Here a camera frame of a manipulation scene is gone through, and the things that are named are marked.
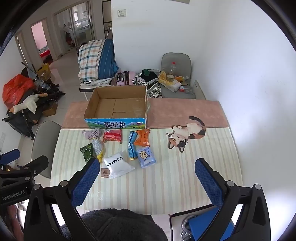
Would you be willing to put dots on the green snack packet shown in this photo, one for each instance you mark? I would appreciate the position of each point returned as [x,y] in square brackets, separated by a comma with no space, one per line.
[86,153]

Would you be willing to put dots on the black white patterned bag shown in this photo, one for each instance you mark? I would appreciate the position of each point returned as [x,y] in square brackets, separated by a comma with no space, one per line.
[153,91]

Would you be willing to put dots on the brown cardboard box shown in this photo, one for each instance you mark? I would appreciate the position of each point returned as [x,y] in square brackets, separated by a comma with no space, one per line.
[49,110]

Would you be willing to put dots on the long blue snack packet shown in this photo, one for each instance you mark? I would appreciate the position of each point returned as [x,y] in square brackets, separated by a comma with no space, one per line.
[132,148]

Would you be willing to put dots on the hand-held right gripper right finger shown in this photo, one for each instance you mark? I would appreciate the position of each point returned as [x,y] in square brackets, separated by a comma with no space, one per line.
[208,183]

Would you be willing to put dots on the cat-shaped mat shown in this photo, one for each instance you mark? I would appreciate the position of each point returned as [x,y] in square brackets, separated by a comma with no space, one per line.
[185,134]

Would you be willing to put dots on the clear plastic wrap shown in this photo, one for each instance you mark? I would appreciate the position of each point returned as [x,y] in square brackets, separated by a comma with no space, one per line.
[96,196]

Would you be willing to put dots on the white wall switch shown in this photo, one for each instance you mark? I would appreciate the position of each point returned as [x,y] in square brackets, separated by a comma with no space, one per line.
[121,13]

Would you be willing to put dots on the grey purple sock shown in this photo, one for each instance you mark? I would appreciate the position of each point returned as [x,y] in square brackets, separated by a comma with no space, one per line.
[92,134]

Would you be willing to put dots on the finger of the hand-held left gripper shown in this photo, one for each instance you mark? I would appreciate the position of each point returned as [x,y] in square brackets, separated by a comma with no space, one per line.
[10,155]
[37,164]

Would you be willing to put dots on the white soft packet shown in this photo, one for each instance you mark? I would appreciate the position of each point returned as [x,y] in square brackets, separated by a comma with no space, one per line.
[118,164]

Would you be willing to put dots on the pink suitcase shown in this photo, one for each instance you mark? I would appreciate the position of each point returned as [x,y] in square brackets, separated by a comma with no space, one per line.
[129,77]

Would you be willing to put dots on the clear plastic bottle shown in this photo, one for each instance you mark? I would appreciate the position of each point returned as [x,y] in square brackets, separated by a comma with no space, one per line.
[171,69]

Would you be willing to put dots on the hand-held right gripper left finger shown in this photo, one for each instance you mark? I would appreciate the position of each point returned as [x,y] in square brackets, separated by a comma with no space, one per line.
[84,183]

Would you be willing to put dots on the white goose plush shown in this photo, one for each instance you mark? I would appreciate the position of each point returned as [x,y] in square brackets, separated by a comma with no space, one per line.
[30,102]

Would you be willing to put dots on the silver mesh scrubber packet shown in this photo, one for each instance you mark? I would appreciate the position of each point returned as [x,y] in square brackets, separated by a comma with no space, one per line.
[97,147]

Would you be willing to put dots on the printed cardboard box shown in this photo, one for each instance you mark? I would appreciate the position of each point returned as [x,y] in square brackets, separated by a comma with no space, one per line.
[115,109]

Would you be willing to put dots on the striped table mat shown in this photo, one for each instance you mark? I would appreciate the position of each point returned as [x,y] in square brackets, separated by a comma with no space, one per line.
[173,180]

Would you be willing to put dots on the white wrapped package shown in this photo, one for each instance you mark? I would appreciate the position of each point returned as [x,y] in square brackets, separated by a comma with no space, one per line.
[172,86]

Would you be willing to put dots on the yellow paper bag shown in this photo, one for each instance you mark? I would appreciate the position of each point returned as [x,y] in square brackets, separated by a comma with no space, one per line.
[44,70]

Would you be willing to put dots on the red plastic bag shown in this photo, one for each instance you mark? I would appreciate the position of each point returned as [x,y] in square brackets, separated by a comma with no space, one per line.
[16,89]

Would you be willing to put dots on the light blue tissue pack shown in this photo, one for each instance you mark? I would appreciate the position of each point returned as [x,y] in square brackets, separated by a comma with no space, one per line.
[145,157]

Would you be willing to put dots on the grey padded chair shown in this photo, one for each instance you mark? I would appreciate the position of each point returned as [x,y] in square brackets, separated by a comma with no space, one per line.
[175,59]

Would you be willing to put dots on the person's left hand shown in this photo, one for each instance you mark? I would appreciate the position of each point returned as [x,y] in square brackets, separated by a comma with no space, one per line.
[15,217]

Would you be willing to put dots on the red snack packet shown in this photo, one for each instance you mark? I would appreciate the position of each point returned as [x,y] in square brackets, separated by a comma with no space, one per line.
[112,136]

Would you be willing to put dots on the plaid bedding bundle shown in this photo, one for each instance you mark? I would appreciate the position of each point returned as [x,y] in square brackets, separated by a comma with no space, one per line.
[92,58]

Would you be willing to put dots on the folding bench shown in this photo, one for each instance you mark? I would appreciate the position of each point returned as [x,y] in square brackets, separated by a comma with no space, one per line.
[85,88]

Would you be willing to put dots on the grey plastic chair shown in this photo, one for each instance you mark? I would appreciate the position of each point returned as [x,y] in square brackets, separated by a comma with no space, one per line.
[44,139]

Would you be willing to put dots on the dark fleece garment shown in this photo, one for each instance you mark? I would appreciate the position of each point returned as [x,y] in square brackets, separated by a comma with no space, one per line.
[115,224]

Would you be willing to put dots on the black folding cart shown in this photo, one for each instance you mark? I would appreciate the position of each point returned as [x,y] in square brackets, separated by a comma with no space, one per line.
[20,122]

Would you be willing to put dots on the orange snack packet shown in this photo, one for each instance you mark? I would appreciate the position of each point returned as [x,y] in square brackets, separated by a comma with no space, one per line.
[142,138]

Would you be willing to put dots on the pink table mat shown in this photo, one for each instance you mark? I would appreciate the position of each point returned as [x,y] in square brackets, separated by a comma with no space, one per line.
[185,111]

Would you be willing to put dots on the white perforated panel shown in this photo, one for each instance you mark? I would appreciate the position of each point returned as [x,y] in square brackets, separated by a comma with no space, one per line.
[198,91]

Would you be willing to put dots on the yellow plastic bag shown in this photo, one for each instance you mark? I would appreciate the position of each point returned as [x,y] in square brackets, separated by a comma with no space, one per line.
[163,78]

